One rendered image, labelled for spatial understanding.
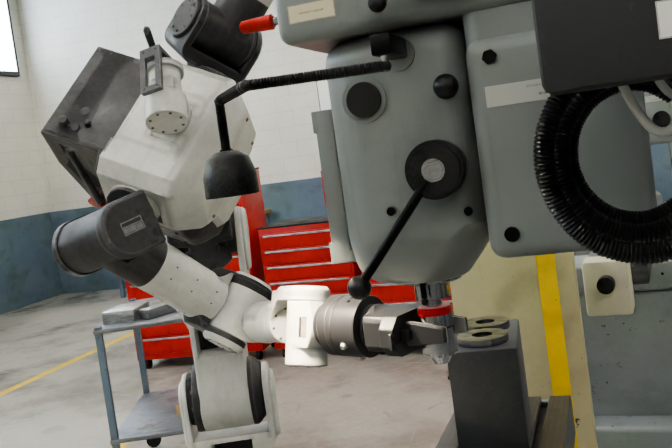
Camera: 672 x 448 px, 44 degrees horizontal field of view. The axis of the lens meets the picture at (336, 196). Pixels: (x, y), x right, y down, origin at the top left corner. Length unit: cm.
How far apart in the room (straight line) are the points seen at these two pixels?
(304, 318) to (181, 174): 33
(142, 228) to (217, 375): 49
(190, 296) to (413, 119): 59
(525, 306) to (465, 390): 143
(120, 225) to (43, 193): 1132
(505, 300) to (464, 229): 188
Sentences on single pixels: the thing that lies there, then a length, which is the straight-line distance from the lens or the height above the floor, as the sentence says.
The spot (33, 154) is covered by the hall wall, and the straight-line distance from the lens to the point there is 1261.
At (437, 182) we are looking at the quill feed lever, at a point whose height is 144.
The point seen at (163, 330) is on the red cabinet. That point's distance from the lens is 668.
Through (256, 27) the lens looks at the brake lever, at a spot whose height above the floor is 169.
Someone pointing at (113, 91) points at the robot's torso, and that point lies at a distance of 151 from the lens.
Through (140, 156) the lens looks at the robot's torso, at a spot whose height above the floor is 153.
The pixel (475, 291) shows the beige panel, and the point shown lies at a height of 95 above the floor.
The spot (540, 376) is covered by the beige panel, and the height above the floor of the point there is 65.
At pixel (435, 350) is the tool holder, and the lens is 113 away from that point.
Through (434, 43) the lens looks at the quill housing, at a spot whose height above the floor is 160.
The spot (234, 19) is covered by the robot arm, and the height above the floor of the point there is 175.
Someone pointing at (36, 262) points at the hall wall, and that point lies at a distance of 1238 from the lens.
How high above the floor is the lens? 149
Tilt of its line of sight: 3 degrees down
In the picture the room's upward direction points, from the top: 8 degrees counter-clockwise
